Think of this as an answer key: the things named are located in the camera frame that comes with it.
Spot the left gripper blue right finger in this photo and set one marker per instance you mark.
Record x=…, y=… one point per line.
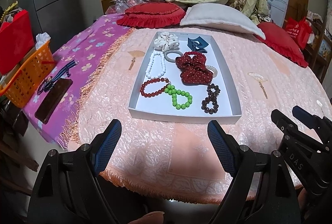
x=230, y=154

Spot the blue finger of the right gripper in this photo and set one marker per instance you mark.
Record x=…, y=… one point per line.
x=309, y=120
x=283, y=123

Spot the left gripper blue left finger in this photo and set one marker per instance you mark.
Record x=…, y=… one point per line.
x=103, y=145

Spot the white shallow tray box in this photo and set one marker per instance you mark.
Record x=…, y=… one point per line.
x=159, y=94

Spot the dark red polka dot scrunchie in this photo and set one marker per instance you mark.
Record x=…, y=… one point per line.
x=193, y=69

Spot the blue hair claw clip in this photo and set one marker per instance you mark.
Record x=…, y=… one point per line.
x=197, y=45

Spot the white cherry print scrunchie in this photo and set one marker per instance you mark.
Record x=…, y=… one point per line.
x=166, y=41

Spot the person's right hand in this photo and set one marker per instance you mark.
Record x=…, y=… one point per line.
x=156, y=217

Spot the pink embroidered bedspread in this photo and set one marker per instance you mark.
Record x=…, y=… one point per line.
x=164, y=151

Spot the dark brown wallet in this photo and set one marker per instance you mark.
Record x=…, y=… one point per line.
x=52, y=99

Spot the wooden chair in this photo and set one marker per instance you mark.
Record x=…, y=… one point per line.
x=318, y=53

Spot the red ruffled cushion right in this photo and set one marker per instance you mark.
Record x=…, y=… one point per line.
x=278, y=39

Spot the red ruffled cushion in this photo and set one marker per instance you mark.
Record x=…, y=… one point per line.
x=153, y=15
x=278, y=39

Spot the red shopping bag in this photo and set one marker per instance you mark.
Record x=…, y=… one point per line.
x=299, y=31

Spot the orange plastic basket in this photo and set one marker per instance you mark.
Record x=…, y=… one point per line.
x=29, y=76

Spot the magenta floral blanket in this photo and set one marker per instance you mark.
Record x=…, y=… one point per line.
x=87, y=49

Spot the white pillow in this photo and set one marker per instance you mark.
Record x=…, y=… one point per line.
x=222, y=17

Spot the red box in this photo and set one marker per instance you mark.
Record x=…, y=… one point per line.
x=16, y=40

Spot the red ruffled cushion left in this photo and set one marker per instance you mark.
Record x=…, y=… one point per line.
x=153, y=15

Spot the clear plastic bag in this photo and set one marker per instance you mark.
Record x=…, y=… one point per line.
x=122, y=5

